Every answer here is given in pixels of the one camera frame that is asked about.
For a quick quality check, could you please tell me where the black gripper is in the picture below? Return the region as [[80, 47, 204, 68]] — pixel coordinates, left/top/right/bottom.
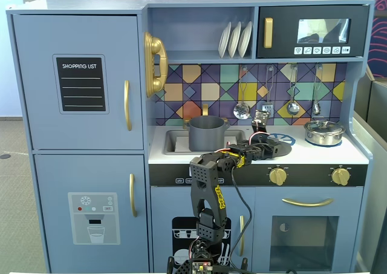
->
[[241, 135, 287, 165]]

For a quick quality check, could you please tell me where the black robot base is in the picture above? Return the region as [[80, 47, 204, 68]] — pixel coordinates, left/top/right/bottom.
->
[[167, 237, 249, 274]]

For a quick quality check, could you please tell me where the steel pot lid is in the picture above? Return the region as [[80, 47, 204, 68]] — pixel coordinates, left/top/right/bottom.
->
[[304, 119, 346, 135]]

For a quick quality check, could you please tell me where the blue burner print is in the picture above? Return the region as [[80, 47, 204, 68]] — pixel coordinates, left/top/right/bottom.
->
[[268, 132, 297, 146]]

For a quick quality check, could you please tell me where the gold stove knob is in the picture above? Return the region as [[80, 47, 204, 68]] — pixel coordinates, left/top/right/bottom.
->
[[331, 166, 352, 187], [268, 166, 288, 187]]

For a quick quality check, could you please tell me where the steel ladle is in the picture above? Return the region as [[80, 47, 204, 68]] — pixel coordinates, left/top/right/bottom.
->
[[286, 65, 301, 116]]

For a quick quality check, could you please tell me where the blue toy kitchen unit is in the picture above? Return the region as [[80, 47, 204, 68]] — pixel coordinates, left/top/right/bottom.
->
[[5, 0, 376, 273]]

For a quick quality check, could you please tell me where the steel slotted spoon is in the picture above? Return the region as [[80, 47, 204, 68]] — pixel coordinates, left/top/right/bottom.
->
[[232, 66, 252, 120]]

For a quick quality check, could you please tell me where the steel pot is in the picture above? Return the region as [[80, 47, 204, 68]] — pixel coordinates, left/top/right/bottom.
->
[[304, 125, 346, 147]]

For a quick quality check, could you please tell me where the small steel spoon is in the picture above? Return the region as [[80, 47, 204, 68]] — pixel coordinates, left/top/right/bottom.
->
[[311, 64, 324, 116]]

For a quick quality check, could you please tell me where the steel slotted spatula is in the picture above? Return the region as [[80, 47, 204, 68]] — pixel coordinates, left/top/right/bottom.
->
[[261, 65, 276, 114]]

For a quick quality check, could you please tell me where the gray pot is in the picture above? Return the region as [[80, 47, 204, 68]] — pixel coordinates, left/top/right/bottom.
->
[[184, 115, 231, 152]]

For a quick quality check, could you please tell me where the gold faucet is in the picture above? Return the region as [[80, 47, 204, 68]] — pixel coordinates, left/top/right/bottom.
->
[[181, 103, 230, 130]]

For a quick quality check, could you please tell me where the blue oven door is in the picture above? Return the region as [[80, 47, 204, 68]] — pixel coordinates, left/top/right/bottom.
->
[[254, 186, 364, 273]]

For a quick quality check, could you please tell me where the grey side cabinet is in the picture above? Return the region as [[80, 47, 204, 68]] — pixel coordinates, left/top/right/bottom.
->
[[353, 65, 387, 274]]

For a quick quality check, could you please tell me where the grey sink basin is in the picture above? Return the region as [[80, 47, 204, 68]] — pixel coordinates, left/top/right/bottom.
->
[[163, 129, 251, 156]]

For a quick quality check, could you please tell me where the white plate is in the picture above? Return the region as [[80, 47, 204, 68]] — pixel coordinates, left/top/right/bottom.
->
[[227, 21, 242, 59], [238, 21, 253, 59], [218, 21, 232, 59]]

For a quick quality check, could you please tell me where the black microwave door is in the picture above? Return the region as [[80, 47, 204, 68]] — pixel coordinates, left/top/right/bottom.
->
[[256, 5, 370, 59]]

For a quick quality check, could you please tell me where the blue dishwasher door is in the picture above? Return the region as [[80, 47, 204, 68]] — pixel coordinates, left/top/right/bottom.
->
[[150, 186, 255, 273]]

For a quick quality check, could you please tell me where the gold toy telephone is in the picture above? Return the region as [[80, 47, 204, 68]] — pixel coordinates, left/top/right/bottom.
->
[[143, 31, 169, 99]]

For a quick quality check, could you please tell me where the black shopping list board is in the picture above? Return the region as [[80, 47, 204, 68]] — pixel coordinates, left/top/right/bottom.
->
[[52, 54, 110, 115]]

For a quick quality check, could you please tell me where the blue freezer door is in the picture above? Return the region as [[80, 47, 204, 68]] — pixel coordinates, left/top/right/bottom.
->
[[33, 154, 150, 273]]

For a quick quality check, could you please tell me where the blue fridge door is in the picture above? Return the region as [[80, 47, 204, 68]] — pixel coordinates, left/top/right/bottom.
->
[[12, 13, 145, 151]]

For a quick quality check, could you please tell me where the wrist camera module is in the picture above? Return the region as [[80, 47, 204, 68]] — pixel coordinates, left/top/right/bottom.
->
[[251, 108, 272, 133]]

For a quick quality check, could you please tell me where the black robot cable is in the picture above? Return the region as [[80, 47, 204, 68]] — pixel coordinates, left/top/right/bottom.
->
[[225, 165, 253, 270]]

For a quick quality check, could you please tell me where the gold oven handle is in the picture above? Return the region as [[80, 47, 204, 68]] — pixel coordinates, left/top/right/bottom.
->
[[281, 197, 334, 208]]

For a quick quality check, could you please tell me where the gold dishwasher handle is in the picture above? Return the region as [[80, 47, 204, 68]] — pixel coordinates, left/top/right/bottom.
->
[[239, 215, 246, 257]]

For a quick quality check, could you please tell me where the gold freezer door handle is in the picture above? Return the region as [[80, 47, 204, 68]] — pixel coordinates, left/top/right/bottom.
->
[[129, 173, 138, 218]]

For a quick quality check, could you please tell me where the gold fridge door handle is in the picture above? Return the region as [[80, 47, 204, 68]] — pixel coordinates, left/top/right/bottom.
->
[[123, 80, 133, 132]]

